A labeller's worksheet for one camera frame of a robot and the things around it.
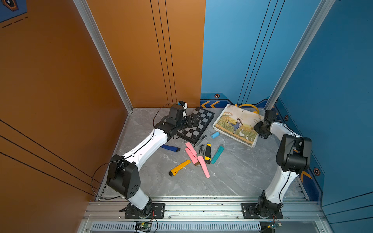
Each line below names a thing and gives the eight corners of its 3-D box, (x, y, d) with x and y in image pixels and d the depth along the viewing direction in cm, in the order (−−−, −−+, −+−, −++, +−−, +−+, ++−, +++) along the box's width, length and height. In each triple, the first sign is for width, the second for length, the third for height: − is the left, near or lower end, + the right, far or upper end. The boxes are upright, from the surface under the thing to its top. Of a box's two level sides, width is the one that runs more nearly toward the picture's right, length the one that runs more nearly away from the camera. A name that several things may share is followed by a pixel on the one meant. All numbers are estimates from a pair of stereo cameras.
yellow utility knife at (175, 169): (171, 177, 87) (170, 176, 85) (168, 173, 89) (167, 171, 87) (190, 162, 93) (190, 161, 91) (187, 158, 94) (187, 157, 93)
